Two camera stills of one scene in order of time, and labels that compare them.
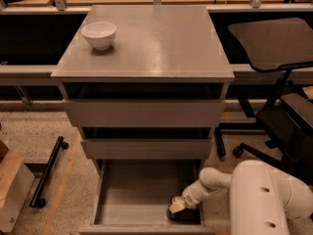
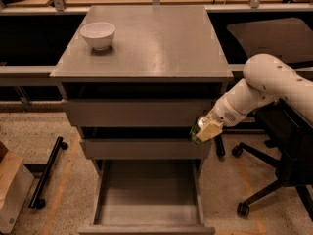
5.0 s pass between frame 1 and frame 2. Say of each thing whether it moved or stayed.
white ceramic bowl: stayed
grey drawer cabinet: stayed
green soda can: moved
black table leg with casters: stayed
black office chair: stayed
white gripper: moved
